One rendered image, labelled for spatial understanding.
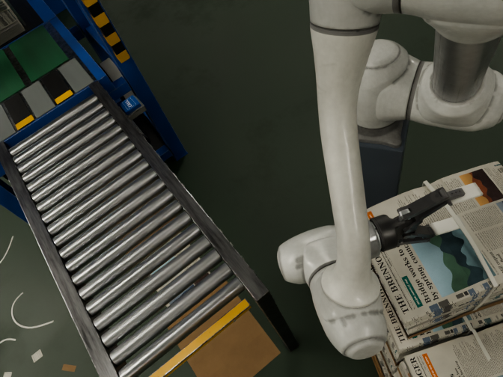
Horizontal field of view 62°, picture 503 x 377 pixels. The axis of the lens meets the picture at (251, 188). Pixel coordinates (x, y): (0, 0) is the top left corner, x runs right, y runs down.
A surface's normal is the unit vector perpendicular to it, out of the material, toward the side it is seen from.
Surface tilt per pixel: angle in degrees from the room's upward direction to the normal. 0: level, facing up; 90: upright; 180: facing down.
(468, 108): 74
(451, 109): 78
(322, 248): 14
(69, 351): 0
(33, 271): 0
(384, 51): 7
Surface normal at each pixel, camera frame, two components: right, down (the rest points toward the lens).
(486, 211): -0.10, -0.55
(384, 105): -0.37, 0.81
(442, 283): -0.34, -0.46
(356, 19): 0.11, 0.66
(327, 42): -0.58, 0.65
